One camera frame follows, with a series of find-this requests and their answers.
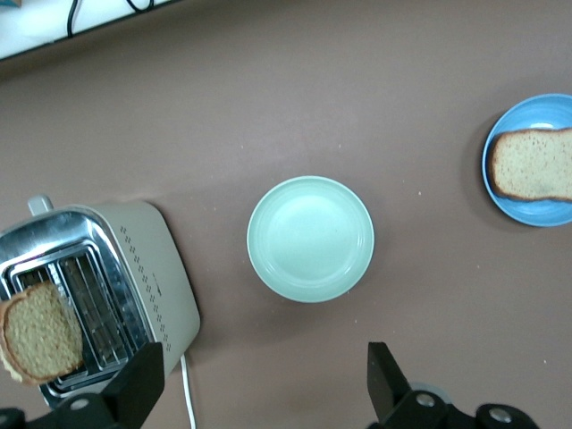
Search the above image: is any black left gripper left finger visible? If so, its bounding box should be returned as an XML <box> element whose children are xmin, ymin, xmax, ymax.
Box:
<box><xmin>0</xmin><ymin>341</ymin><xmax>165</xmax><ymax>429</ymax></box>

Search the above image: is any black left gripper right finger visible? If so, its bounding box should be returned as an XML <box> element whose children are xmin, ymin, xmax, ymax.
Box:
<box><xmin>366</xmin><ymin>341</ymin><xmax>537</xmax><ymax>429</ymax></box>

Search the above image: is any blue round plate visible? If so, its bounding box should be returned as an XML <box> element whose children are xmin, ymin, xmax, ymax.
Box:
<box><xmin>481</xmin><ymin>92</ymin><xmax>572</xmax><ymax>228</ymax></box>

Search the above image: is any brown bread slice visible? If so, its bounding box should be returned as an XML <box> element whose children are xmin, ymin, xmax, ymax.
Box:
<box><xmin>0</xmin><ymin>280</ymin><xmax>85</xmax><ymax>386</ymax></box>
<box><xmin>489</xmin><ymin>128</ymin><xmax>572</xmax><ymax>202</ymax></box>

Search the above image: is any light green round plate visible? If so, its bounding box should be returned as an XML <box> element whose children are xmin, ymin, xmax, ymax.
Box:
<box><xmin>247</xmin><ymin>175</ymin><xmax>375</xmax><ymax>304</ymax></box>

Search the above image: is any beige chrome toaster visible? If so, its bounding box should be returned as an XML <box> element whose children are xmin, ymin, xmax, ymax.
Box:
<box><xmin>0</xmin><ymin>195</ymin><xmax>201</xmax><ymax>410</ymax></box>

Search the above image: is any white side table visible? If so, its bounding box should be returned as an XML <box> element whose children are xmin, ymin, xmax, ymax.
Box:
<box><xmin>0</xmin><ymin>0</ymin><xmax>184</xmax><ymax>62</ymax></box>

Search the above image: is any white toaster power cable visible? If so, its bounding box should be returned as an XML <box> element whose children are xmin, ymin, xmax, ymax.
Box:
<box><xmin>179</xmin><ymin>352</ymin><xmax>198</xmax><ymax>429</ymax></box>

